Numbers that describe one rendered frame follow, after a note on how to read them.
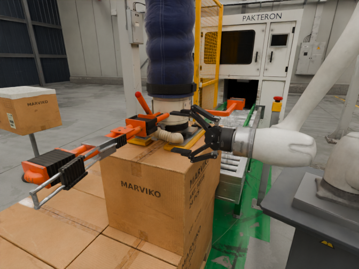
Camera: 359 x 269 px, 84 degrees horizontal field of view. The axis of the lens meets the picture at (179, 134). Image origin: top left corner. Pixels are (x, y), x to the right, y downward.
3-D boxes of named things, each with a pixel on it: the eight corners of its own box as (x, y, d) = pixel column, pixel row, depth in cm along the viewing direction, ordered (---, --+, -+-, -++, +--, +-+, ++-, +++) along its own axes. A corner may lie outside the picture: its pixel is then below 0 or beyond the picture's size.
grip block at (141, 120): (138, 127, 82) (137, 113, 80) (158, 130, 78) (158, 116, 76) (125, 133, 75) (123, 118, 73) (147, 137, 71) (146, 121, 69)
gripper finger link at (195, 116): (211, 139, 62) (215, 136, 62) (187, 113, 63) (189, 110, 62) (215, 134, 66) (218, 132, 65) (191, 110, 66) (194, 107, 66)
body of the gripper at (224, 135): (233, 131, 57) (202, 127, 61) (230, 158, 60) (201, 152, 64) (237, 124, 63) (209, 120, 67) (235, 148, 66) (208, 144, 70)
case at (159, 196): (166, 169, 149) (165, 117, 135) (219, 182, 134) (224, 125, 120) (108, 226, 98) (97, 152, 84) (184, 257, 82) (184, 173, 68)
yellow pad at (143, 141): (162, 123, 122) (162, 115, 120) (177, 125, 118) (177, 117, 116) (127, 142, 93) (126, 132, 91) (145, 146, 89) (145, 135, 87)
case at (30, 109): (-6, 126, 221) (-18, 89, 207) (33, 118, 254) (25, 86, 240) (22, 136, 193) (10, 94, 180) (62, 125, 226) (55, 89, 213)
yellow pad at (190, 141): (191, 127, 114) (192, 118, 113) (208, 129, 111) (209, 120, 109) (163, 150, 85) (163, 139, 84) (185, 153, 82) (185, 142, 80)
